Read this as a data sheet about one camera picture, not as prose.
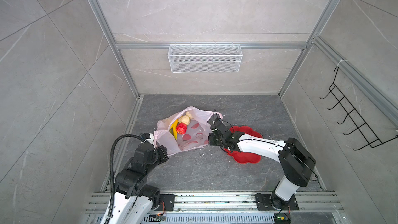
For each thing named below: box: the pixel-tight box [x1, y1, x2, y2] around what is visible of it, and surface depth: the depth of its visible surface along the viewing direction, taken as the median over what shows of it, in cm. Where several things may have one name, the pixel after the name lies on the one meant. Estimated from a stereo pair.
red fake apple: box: [175, 122, 188, 135], surface depth 97 cm
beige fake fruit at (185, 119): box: [178, 115, 191, 126], surface depth 101 cm
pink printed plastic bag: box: [153, 106, 224, 156], surface depth 84 cm
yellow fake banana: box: [168, 119, 178, 140], surface depth 97 cm
